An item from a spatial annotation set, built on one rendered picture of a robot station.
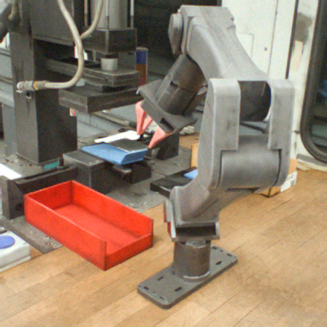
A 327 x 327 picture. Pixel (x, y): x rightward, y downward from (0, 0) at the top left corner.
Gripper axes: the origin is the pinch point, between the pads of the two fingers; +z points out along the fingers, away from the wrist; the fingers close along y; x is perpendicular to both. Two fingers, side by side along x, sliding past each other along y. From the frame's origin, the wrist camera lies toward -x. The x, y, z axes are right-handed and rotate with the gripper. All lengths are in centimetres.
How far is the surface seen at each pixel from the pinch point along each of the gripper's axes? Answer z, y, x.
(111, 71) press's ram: 6.7, 21.3, -14.4
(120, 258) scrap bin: 13.7, -12.8, 11.9
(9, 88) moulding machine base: 141, 128, -102
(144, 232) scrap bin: 13.7, -11.6, 3.9
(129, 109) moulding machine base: 69, 45, -83
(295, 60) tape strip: -2, 1, -69
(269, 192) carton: 11.6, -21.8, -32.0
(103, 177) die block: 24.5, 6.4, -7.1
